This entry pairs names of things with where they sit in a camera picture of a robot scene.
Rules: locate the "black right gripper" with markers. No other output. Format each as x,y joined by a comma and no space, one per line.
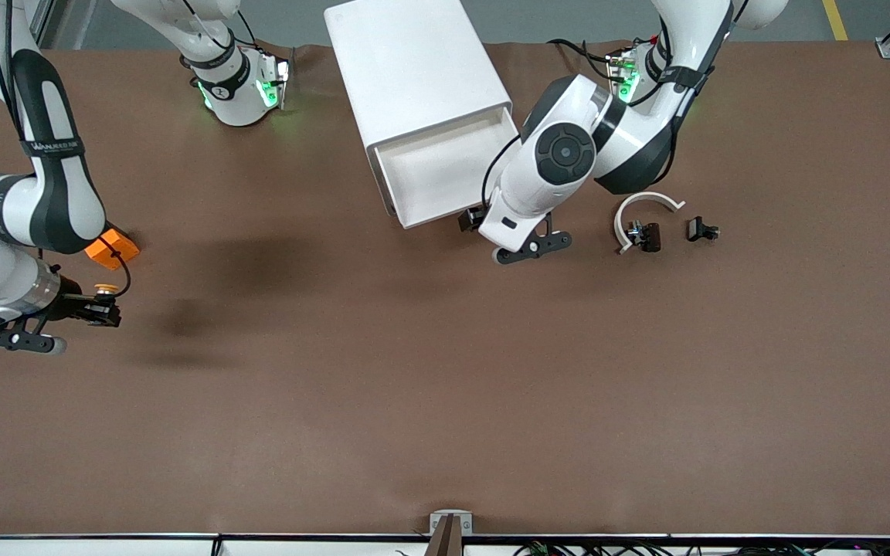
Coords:
74,303

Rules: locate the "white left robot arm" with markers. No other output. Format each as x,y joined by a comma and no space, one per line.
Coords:
522,185

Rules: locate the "orange and black block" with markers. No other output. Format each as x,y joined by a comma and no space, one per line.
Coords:
117,251

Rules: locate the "small chrome metal fitting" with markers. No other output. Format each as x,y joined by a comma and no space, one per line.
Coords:
635,232

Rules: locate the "white curved plastic clamp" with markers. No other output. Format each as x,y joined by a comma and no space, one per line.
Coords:
650,195

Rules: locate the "brown table cover mat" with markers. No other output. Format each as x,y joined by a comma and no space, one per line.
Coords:
337,386

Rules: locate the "small black switch component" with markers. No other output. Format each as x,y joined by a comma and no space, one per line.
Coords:
697,229

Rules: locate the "white table edge rail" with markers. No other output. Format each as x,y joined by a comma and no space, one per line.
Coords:
105,547

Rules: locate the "grey metal bracket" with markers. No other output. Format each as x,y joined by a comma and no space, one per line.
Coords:
437,519

